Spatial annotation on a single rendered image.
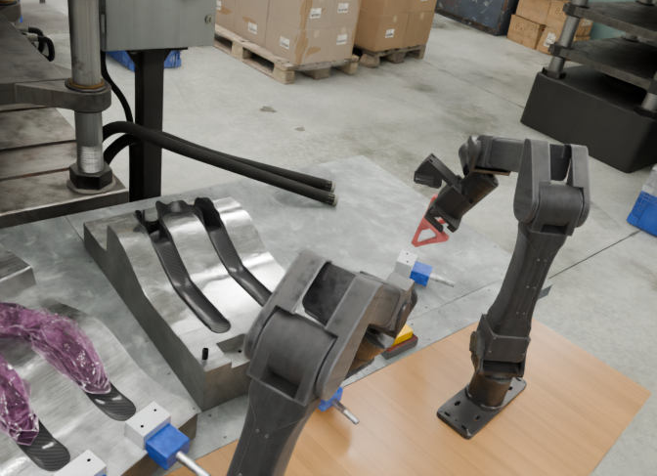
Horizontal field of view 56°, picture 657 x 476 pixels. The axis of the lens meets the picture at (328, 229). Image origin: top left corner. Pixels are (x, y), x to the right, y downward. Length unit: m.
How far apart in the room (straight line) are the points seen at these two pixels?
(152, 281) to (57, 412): 0.28
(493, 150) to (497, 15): 6.63
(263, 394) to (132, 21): 1.17
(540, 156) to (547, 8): 6.60
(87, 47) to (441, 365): 0.98
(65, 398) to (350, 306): 0.50
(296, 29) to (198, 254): 3.69
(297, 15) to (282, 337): 4.21
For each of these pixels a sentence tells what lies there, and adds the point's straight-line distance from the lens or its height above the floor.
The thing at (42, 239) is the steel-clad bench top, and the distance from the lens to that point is 1.39.
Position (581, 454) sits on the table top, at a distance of 1.17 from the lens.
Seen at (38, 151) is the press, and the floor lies 0.78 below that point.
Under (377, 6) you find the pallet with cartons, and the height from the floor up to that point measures 0.51.
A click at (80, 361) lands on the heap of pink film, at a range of 0.97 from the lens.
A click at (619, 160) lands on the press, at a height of 0.07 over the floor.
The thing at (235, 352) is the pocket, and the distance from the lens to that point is 1.03.
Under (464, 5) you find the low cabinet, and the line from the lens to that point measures 8.00.
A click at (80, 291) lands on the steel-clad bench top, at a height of 0.80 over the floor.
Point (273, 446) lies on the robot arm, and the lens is 0.63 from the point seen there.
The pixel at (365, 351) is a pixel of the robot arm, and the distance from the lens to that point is 0.88.
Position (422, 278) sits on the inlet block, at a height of 0.83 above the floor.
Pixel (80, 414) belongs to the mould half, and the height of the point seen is 0.86.
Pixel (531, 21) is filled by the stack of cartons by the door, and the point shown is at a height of 0.27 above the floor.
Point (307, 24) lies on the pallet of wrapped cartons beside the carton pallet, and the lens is 4.72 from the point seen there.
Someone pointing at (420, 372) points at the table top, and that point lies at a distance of 1.16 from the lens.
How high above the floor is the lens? 1.58
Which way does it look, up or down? 32 degrees down
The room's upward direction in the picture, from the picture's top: 11 degrees clockwise
